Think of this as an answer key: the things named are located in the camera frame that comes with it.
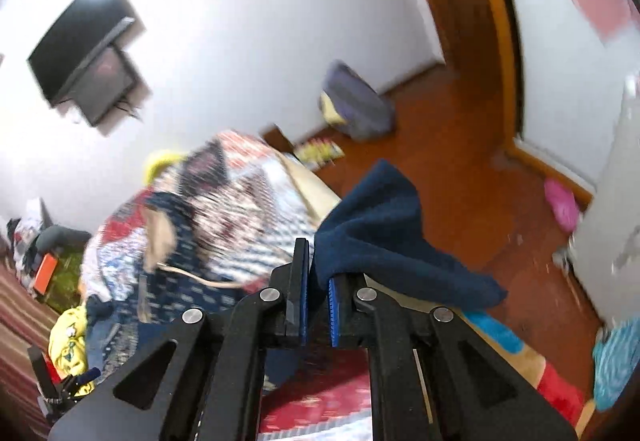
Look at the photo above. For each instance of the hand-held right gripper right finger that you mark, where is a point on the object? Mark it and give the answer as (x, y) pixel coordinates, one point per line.
(334, 313)

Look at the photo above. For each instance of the orange box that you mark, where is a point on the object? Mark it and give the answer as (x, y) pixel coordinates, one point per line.
(45, 273)

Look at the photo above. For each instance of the grey backpack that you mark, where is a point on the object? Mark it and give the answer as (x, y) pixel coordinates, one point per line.
(360, 106)

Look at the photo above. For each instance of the yellow pillow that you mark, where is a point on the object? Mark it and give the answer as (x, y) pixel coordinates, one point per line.
(160, 166)

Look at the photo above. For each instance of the black wall television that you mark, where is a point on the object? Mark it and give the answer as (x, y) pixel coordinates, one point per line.
(75, 51)

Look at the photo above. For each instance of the grey bolster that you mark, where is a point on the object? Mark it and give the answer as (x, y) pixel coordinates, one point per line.
(62, 237)

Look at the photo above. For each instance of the striped curtain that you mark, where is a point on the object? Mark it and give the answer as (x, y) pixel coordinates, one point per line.
(20, 331)

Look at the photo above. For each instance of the wooden bed frame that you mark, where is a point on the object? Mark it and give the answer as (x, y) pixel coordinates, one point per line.
(277, 137)

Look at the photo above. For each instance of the green cloth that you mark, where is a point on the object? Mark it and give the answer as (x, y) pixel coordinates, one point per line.
(67, 281)

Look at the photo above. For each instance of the navy patterned garment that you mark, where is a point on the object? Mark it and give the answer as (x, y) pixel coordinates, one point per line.
(380, 231)

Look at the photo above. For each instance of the white cabinet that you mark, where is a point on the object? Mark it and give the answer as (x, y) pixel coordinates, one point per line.
(610, 201)

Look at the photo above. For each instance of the yellow printed garment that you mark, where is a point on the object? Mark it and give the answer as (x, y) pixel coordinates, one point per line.
(67, 341)

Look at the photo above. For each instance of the teal cloth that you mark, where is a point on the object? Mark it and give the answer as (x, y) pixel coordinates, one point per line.
(617, 366)

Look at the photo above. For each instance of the pink slipper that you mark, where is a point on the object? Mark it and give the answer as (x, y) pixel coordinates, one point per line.
(561, 206)

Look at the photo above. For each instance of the patchwork printed bedspread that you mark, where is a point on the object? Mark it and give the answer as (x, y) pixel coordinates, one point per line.
(240, 201)

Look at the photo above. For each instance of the pile of mixed clothes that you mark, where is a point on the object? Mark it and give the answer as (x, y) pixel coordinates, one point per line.
(22, 236)

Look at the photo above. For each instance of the wooden door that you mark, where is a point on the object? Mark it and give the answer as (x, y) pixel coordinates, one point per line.
(465, 21)

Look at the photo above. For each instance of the yellow books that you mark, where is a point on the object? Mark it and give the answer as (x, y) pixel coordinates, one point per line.
(320, 152)

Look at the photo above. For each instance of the blue jeans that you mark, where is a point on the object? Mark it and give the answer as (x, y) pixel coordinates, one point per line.
(107, 321)

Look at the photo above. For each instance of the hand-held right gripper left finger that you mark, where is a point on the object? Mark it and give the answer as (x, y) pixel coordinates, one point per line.
(303, 311)

